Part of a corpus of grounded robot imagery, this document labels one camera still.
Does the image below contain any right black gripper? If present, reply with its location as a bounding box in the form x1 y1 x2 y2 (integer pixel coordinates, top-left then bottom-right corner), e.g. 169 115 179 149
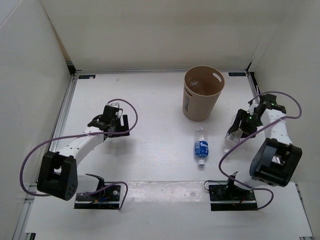
228 108 263 139

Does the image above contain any small clear labelled bottle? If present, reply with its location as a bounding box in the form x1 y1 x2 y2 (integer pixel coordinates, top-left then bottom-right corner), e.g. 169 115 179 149
224 129 243 153

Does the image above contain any clear plastic bottle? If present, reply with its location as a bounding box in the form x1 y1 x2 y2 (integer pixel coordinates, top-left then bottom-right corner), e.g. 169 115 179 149
187 77 203 89

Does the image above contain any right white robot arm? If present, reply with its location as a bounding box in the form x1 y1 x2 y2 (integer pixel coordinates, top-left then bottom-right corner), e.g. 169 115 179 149
224 93 303 200

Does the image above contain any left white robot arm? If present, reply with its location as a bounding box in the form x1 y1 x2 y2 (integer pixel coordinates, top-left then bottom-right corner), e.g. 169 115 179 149
37 102 129 201

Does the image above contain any brown cylindrical bin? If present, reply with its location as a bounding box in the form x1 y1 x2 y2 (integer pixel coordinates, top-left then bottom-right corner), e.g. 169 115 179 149
182 65 225 122

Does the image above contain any blue label plastic bottle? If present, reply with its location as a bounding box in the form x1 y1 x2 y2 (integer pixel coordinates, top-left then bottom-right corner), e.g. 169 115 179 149
193 126 209 168

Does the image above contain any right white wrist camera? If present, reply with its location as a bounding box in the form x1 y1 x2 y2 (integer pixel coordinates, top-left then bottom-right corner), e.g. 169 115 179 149
247 100 259 117

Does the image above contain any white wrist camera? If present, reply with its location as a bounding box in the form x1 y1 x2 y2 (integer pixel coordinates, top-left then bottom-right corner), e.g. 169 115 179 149
106 100 121 109
247 100 259 117

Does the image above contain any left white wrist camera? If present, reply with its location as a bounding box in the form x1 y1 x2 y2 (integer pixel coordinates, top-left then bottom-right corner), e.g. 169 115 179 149
106 100 121 109

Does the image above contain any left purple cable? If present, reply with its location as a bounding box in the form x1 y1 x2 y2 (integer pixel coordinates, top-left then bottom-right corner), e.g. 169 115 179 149
19 98 139 210

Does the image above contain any purple cable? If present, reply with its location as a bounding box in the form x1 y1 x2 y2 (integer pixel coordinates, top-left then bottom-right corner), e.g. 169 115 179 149
19 98 139 210
218 91 303 210

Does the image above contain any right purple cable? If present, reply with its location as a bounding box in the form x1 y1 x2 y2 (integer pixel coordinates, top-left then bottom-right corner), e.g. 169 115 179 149
218 91 303 210

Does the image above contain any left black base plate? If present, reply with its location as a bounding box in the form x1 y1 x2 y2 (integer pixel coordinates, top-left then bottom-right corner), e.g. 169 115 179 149
73 183 121 210

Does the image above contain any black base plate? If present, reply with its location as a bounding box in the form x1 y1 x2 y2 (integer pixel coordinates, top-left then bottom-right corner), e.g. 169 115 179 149
73 183 121 210
203 180 258 212

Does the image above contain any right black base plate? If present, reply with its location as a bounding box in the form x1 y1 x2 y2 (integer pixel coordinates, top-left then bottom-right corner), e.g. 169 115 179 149
203 180 258 212

